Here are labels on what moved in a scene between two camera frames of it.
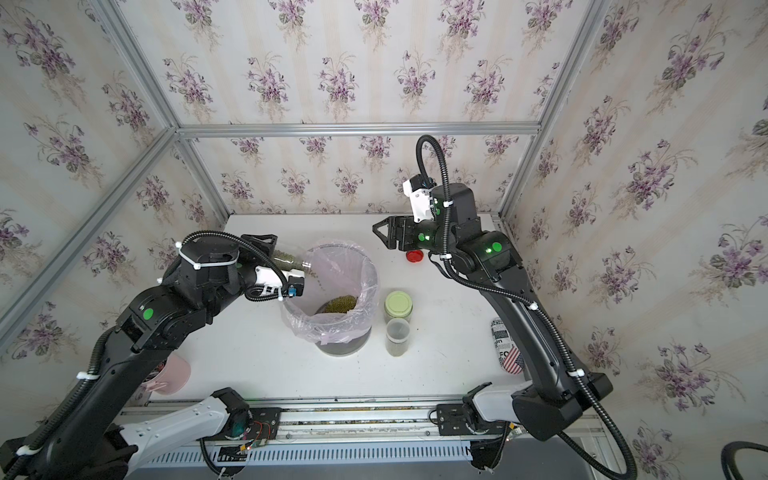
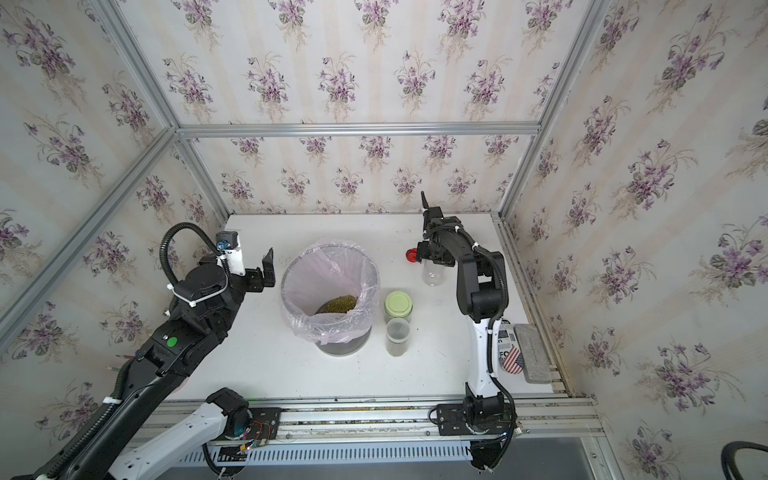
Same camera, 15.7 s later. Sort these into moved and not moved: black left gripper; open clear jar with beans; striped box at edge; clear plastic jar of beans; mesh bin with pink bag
Moved: black left gripper; clear plastic jar of beans
Not moved: open clear jar with beans; striped box at edge; mesh bin with pink bag
